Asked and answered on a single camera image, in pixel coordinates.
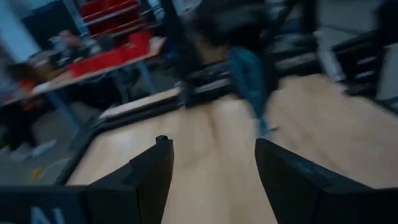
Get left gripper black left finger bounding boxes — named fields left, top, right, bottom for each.
left=83, top=134, right=175, bottom=224

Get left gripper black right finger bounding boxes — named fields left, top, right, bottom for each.
left=254, top=138, right=374, bottom=224

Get wooden workbench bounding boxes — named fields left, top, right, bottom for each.
left=0, top=35, right=166, bottom=105

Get red storage bins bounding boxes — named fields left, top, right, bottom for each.
left=66, top=0, right=154, bottom=79

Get black aluminium rig frame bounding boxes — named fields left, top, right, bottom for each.
left=55, top=0, right=398, bottom=187

